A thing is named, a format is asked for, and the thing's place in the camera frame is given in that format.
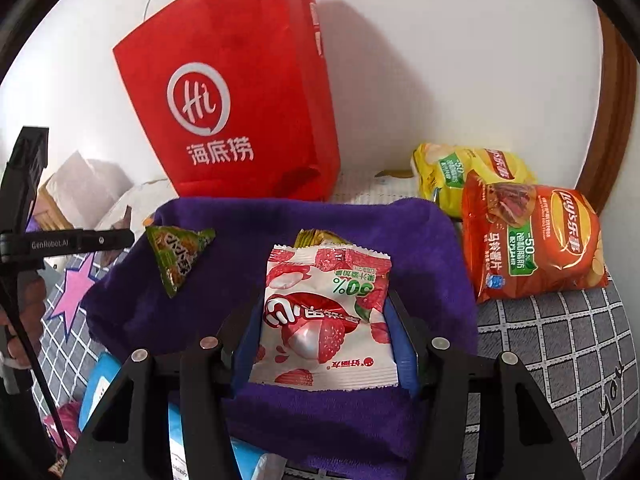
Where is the white printed cloth with oranges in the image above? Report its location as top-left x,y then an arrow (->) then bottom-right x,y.
94,167 -> 426,241

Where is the checkered grey tablecloth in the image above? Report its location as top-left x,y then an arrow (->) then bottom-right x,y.
39,257 -> 639,479

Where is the pink star sticker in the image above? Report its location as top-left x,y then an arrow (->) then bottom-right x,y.
48,254 -> 98,341

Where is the yellow triangular snack packet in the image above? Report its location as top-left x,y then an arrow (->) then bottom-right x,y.
293,229 -> 350,248

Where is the blue tissue box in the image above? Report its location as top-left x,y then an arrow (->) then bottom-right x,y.
78,351 -> 286,480

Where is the wooden chair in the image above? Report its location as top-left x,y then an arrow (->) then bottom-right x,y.
32,181 -> 74,231

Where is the brown wooden door frame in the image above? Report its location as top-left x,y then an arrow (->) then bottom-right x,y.
576,9 -> 638,214

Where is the yellow chips bag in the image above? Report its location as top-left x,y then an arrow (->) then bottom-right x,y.
411,143 -> 536,218

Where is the green triangular snack packet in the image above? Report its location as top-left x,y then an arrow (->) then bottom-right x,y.
145,226 -> 216,298

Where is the white plastic shopping bag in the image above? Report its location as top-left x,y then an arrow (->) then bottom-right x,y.
43,152 -> 132,229

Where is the red paper shopping bag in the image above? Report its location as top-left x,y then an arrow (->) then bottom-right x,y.
114,0 -> 341,200

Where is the orange chips bag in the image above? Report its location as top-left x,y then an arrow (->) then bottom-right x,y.
461,171 -> 608,304

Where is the purple towel tray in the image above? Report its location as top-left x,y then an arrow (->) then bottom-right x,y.
81,198 -> 477,479

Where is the left hand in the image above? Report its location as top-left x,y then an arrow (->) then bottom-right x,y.
1,271 -> 47,368

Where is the lychee candy white packet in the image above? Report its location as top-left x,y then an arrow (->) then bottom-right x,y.
250,244 -> 399,391

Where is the magenta snack packet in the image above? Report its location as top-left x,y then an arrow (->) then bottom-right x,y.
43,400 -> 81,452

